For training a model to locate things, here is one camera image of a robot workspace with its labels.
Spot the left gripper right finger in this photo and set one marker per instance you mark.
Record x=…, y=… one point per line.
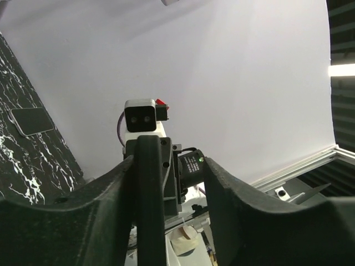
x=250, y=227

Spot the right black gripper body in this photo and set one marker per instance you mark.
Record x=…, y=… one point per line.
x=181, y=169

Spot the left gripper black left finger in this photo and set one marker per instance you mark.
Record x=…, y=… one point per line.
x=90, y=226

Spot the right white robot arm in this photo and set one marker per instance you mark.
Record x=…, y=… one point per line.
x=181, y=238

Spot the ceiling light strip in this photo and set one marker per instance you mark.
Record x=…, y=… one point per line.
x=342, y=70

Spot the aluminium frame rail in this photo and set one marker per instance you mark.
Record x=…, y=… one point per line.
x=308, y=164

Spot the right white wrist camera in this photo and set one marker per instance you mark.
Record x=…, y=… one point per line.
x=144, y=117

